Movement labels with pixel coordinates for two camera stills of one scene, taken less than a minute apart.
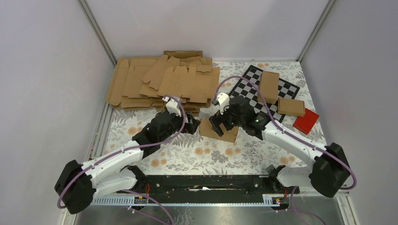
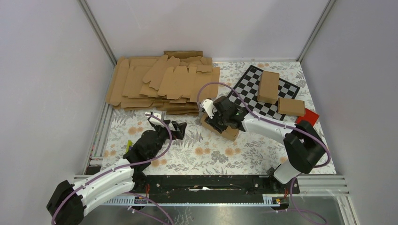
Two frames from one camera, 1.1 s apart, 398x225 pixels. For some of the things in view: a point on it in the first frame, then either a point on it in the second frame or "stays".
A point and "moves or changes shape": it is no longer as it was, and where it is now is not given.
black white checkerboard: x=247 y=86 stays
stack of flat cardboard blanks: x=142 y=82 stays
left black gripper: x=190 y=127 -> x=178 y=133
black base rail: x=185 y=185 stays
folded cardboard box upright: x=268 y=87 stays
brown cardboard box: x=206 y=130 moves or changes shape
